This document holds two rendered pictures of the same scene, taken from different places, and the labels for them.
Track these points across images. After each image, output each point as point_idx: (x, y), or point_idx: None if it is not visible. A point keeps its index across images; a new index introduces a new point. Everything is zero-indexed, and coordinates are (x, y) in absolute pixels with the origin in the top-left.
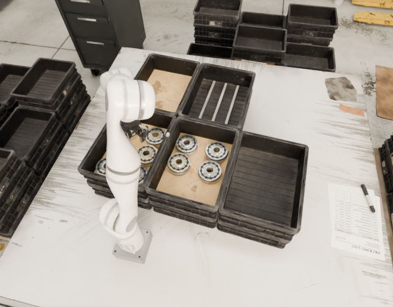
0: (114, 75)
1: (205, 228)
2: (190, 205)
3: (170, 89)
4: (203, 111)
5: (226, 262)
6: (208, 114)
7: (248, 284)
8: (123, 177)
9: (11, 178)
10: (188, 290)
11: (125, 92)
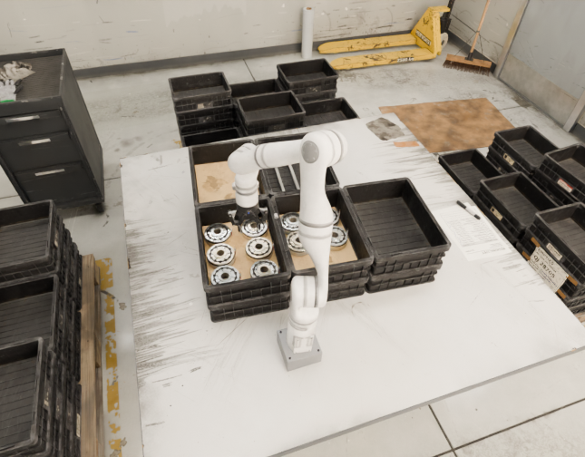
0: (263, 146)
1: (355, 298)
2: (346, 268)
3: (230, 179)
4: (283, 187)
5: (395, 318)
6: (289, 188)
7: (427, 325)
8: (327, 228)
9: (50, 380)
10: (380, 359)
11: (329, 138)
